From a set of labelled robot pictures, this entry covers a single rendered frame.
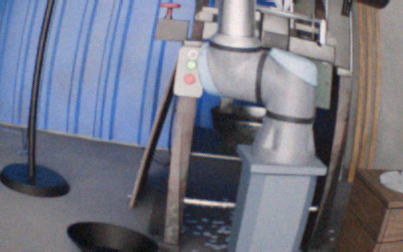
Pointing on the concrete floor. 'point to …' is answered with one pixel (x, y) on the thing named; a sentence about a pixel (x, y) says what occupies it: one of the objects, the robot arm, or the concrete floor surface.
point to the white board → (155, 134)
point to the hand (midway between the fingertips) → (282, 8)
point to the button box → (184, 85)
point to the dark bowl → (109, 238)
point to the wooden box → (381, 217)
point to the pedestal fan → (25, 173)
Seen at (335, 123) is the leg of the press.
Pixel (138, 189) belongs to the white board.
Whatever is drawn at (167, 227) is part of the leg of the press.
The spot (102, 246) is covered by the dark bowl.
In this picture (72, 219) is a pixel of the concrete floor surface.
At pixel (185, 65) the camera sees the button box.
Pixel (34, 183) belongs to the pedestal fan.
